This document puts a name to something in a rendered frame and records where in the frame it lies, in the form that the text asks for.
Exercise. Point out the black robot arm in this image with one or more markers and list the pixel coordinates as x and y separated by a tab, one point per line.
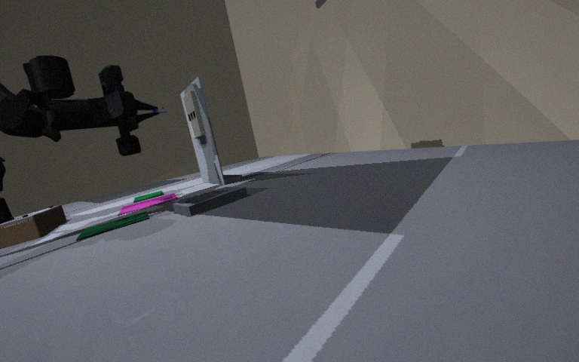
50	78

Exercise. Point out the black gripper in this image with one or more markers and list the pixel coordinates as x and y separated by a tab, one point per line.
127	144

